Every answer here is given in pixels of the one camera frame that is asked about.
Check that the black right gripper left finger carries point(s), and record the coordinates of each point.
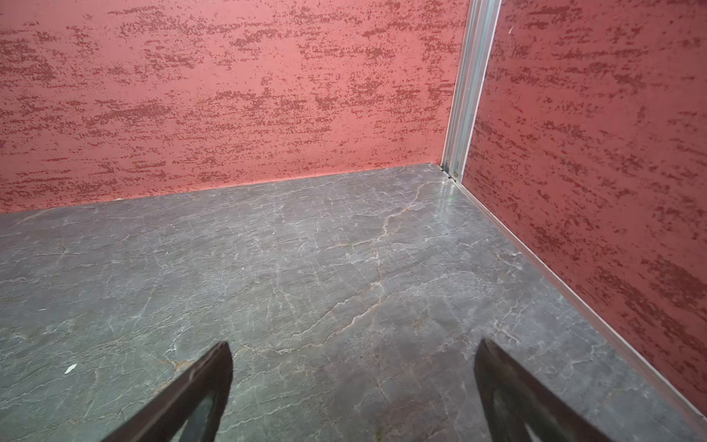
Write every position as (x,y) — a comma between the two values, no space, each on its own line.
(191,407)

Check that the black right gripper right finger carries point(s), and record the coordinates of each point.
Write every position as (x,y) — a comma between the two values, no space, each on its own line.
(516,405)

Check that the aluminium corner post right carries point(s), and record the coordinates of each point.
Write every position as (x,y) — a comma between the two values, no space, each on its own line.
(474,58)

